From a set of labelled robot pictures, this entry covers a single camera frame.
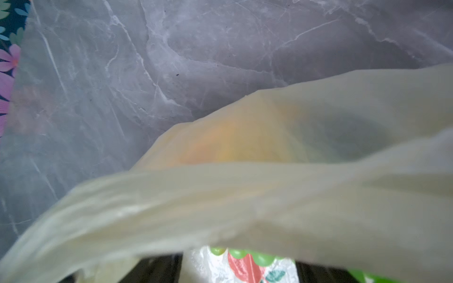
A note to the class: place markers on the yellowish translucent plastic bag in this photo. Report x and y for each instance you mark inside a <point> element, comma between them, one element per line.
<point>353,171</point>

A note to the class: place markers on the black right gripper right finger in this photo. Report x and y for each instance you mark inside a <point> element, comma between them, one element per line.
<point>308,273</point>

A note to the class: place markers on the green grape bunch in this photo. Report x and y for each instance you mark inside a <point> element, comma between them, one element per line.
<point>255,267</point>

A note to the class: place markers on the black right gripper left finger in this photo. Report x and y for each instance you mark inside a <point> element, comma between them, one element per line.
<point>163,269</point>

